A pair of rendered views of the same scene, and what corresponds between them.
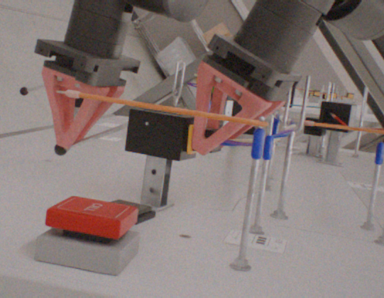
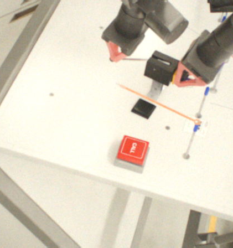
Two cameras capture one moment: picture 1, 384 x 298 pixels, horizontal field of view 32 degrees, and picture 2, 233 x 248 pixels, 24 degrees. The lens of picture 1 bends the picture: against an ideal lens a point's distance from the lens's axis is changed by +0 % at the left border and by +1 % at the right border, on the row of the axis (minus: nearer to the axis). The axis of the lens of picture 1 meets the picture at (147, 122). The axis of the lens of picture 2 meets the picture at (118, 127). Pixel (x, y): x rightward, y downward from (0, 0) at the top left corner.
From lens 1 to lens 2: 0.75 m
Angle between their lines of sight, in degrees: 45
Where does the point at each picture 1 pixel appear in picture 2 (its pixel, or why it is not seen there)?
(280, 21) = (216, 56)
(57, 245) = (121, 164)
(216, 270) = (176, 160)
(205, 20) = not seen: outside the picture
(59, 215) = (122, 156)
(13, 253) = (105, 160)
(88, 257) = (131, 168)
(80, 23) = (123, 26)
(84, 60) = (125, 50)
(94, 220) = (134, 160)
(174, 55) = not seen: outside the picture
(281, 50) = (216, 63)
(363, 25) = not seen: outside the picture
